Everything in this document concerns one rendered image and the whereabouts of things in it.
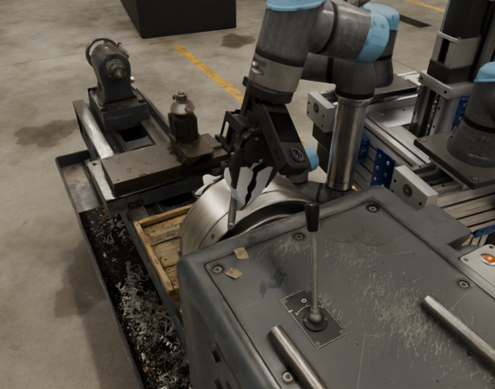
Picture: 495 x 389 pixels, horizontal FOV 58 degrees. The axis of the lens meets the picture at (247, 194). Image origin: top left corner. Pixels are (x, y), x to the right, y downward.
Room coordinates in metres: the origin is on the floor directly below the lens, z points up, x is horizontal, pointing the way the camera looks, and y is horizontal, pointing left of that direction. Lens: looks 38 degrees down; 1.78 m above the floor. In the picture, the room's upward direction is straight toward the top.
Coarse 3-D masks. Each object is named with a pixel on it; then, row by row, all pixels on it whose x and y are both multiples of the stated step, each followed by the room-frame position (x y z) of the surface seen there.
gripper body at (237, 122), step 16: (256, 96) 0.60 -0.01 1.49; (272, 96) 0.59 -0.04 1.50; (288, 96) 0.60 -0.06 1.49; (240, 112) 0.64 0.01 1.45; (240, 128) 0.60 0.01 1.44; (256, 128) 0.60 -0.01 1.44; (224, 144) 0.62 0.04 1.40; (240, 144) 0.59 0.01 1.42; (256, 144) 0.58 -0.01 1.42; (256, 160) 0.58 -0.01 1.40; (272, 160) 0.60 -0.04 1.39
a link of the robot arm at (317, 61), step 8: (312, 56) 1.03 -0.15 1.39; (320, 56) 1.03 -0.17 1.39; (328, 56) 1.02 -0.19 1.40; (304, 64) 1.04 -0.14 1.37; (312, 64) 1.03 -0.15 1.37; (320, 64) 1.02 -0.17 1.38; (328, 64) 1.02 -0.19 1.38; (304, 72) 1.04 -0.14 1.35; (312, 72) 1.03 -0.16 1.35; (320, 72) 1.02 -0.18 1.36; (328, 72) 1.02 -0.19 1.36; (312, 80) 1.05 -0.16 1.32; (320, 80) 1.04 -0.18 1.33; (328, 80) 1.03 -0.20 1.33
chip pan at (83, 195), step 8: (64, 168) 1.82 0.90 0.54; (72, 168) 1.82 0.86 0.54; (80, 168) 1.82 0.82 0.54; (64, 176) 1.75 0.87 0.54; (72, 176) 1.75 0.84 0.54; (80, 176) 1.75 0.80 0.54; (72, 184) 1.68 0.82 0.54; (80, 184) 1.68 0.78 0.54; (88, 184) 1.68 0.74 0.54; (72, 192) 1.62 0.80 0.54; (80, 192) 1.62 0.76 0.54; (88, 192) 1.62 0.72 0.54; (96, 192) 1.62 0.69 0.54; (80, 200) 1.57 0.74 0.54; (88, 200) 1.57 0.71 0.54; (96, 200) 1.57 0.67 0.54; (80, 208) 1.51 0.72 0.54; (88, 208) 1.51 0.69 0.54; (88, 240) 1.31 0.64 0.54; (112, 304) 0.99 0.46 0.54
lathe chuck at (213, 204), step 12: (276, 180) 0.77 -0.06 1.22; (288, 180) 0.82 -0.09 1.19; (216, 192) 0.73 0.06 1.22; (228, 192) 0.72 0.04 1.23; (264, 192) 0.71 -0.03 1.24; (300, 192) 0.76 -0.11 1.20; (204, 204) 0.71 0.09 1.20; (216, 204) 0.70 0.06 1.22; (228, 204) 0.69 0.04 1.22; (192, 216) 0.70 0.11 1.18; (204, 216) 0.68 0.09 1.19; (216, 216) 0.67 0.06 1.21; (180, 228) 0.71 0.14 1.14; (192, 228) 0.68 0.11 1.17; (204, 228) 0.66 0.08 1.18; (192, 240) 0.66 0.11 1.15; (180, 252) 0.70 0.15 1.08
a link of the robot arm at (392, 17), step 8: (368, 8) 1.43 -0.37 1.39; (376, 8) 1.44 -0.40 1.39; (384, 8) 1.45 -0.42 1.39; (392, 8) 1.46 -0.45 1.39; (384, 16) 1.39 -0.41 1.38; (392, 16) 1.40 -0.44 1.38; (392, 24) 1.39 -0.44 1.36; (392, 32) 1.40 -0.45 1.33; (392, 40) 1.40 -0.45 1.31; (392, 48) 1.41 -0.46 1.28
